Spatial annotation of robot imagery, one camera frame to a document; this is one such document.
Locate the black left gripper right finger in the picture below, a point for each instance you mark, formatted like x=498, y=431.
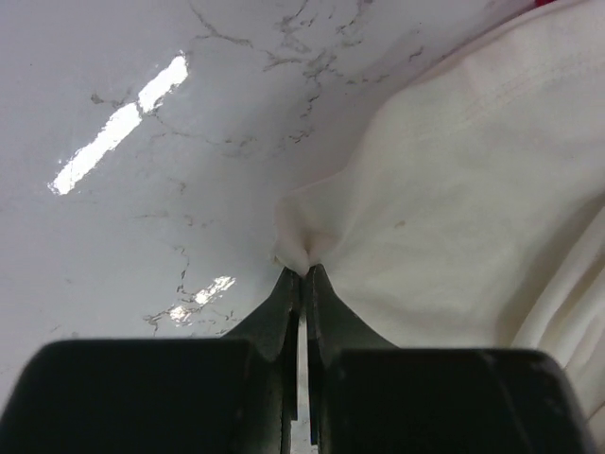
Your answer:
x=367, y=395

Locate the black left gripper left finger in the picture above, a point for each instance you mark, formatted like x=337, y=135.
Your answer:
x=233, y=394

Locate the cream white t shirt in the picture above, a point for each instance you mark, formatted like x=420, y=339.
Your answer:
x=472, y=212

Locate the magenta pink t shirt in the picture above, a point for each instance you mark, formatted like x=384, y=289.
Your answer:
x=542, y=3

